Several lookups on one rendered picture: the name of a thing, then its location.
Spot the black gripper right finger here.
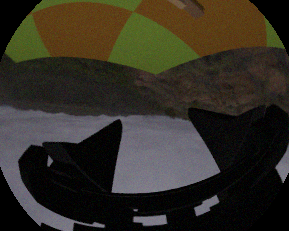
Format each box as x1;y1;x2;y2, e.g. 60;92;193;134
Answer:
188;106;266;172

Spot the long brown wooden rail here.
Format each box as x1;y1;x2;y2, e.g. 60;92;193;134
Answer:
168;0;186;9

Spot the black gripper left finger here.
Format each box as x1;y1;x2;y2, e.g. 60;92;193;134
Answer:
42;119;123;192

